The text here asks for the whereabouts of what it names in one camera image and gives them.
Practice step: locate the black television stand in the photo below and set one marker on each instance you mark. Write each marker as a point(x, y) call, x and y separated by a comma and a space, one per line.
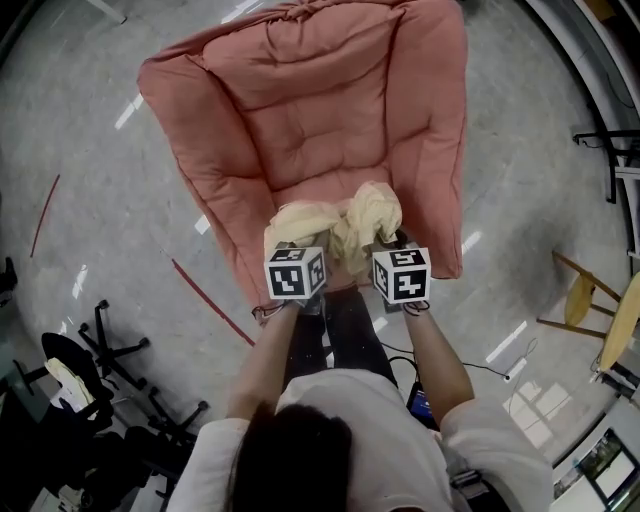
point(611, 160)

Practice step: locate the lit computer monitor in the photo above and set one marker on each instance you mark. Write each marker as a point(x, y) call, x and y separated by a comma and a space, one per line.
point(617, 470)

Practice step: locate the cream folded cloth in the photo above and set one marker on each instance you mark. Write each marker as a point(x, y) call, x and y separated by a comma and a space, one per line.
point(70, 382)

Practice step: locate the person's white shirt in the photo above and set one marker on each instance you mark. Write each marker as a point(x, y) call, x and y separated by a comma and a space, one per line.
point(390, 450)

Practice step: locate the person's right forearm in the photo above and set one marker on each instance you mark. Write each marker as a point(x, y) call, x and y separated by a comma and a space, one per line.
point(435, 360)

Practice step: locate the pink cushioned armchair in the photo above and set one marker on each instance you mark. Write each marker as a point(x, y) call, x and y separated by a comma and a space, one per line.
point(320, 100)

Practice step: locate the person's black trousers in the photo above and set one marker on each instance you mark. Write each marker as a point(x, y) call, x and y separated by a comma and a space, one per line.
point(350, 340)

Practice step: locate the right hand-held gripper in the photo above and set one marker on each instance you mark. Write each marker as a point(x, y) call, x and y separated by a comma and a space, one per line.
point(407, 277)

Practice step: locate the wooden stool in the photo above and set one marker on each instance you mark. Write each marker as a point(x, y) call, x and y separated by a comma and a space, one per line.
point(580, 300)

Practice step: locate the cream yellow cloth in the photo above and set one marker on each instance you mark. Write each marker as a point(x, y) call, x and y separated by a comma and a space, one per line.
point(370, 215)

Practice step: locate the person's left forearm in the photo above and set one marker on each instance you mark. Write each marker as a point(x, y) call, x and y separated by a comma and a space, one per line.
point(260, 360)

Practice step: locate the blue screen device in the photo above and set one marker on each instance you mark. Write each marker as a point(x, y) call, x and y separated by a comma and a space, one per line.
point(419, 402)

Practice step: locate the black office chair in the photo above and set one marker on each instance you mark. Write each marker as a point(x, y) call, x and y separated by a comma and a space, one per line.
point(145, 450)
point(75, 350)

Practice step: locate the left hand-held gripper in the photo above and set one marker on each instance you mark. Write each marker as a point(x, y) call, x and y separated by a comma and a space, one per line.
point(295, 275)

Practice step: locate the white power strip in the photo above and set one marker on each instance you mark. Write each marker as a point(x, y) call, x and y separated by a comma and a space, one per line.
point(516, 369)

